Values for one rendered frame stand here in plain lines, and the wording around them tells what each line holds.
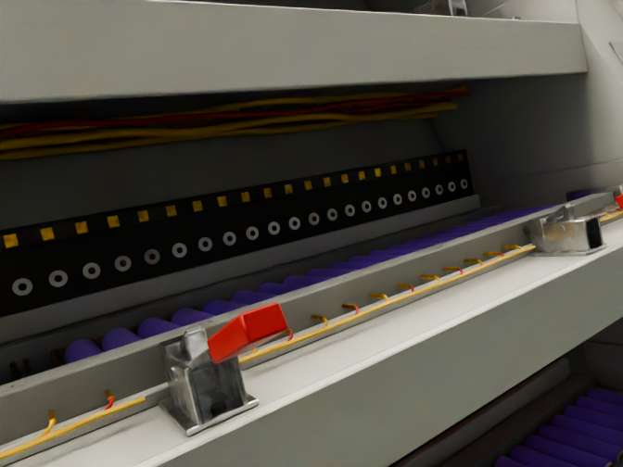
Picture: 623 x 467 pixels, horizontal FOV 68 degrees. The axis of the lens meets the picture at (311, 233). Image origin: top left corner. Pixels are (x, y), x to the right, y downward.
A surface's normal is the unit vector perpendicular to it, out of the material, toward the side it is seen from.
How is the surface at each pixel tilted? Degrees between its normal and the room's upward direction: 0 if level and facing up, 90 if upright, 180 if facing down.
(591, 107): 90
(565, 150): 90
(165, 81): 111
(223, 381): 90
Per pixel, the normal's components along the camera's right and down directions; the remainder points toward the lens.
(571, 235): -0.82, 0.21
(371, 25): 0.53, -0.05
